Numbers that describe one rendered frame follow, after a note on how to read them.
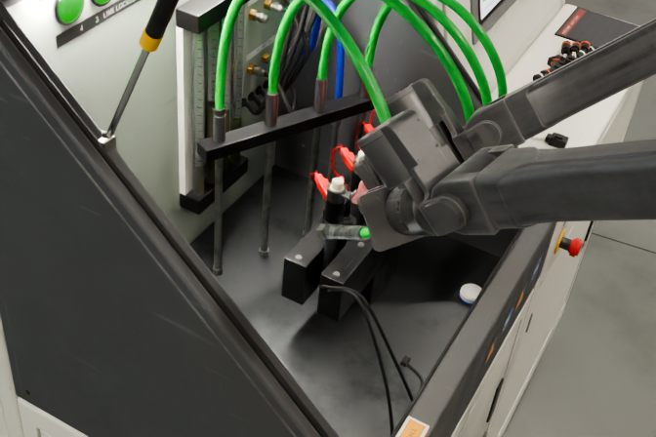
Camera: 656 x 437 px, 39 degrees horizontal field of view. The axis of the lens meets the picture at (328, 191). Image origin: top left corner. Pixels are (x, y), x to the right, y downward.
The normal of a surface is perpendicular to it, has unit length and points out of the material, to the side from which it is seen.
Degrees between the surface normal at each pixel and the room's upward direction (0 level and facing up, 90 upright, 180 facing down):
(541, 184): 94
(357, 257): 0
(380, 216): 49
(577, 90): 69
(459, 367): 0
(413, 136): 37
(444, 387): 0
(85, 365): 90
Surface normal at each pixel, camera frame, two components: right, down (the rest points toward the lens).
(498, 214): -0.67, 0.55
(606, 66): -0.28, 0.16
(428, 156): 0.41, -0.30
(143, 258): -0.48, 0.51
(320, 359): 0.08, -0.78
